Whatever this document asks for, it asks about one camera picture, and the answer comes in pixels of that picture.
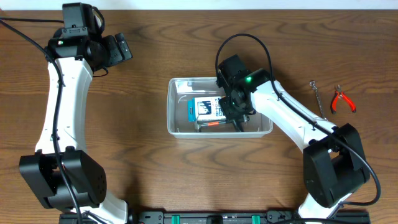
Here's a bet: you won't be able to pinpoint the clear plastic container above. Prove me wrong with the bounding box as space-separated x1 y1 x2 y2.
167 77 273 139

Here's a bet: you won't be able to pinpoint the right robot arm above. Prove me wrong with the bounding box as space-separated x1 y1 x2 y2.
216 68 374 223

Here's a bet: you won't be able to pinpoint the silver combination wrench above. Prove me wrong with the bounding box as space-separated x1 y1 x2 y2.
309 80 327 120

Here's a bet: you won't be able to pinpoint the yellow black stubby screwdriver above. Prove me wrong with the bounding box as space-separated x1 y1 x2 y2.
243 114 249 123

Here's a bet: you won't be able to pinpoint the red-handled pliers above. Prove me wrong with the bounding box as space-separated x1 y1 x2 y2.
330 85 357 115

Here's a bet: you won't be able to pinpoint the thin black yellow screwdriver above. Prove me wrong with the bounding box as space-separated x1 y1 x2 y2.
231 119 244 132

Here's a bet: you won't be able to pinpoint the black mounting rail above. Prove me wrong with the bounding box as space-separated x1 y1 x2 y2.
58 210 371 224

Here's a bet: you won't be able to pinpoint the small black-handled hammer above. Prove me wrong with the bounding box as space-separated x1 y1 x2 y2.
194 119 231 133

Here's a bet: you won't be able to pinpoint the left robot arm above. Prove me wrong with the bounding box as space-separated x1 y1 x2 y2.
19 29 132 223

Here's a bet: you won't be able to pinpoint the blue white cardboard box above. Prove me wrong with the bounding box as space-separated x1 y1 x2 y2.
187 96 226 122

